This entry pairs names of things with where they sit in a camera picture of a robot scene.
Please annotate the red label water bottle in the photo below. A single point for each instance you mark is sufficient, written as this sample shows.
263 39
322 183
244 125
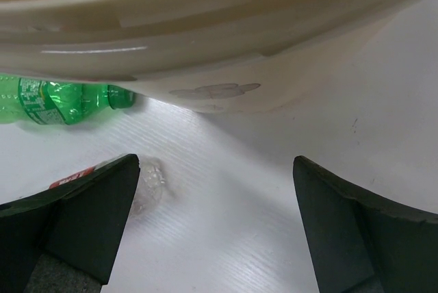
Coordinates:
150 187

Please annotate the green plastic bottle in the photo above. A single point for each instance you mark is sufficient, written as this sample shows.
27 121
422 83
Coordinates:
58 103

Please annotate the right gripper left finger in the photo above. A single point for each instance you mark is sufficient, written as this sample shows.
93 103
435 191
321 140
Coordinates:
66 238

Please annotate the cream capybara plastic bin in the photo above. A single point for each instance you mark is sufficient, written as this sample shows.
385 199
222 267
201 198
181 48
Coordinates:
204 55

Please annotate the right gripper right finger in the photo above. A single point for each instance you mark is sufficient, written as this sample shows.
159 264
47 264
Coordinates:
360 241

